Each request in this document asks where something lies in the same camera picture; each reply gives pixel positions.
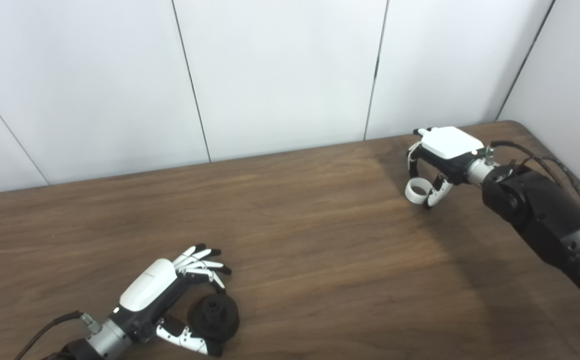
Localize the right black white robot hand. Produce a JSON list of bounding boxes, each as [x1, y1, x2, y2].
[[406, 126, 486, 209]]

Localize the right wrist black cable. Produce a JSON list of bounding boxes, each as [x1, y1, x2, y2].
[[485, 140, 580, 231]]

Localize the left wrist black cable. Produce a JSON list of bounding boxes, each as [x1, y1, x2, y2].
[[14, 310, 102, 360]]

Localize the round black part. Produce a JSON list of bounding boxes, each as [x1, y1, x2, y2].
[[187, 293, 240, 344]]

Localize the white ring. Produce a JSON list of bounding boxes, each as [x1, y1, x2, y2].
[[404, 178, 433, 205]]

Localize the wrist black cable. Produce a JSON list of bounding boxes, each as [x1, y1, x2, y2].
[[485, 140, 580, 231], [14, 310, 102, 360]]

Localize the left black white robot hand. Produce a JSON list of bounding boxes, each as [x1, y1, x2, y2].
[[110, 243, 232, 357]]

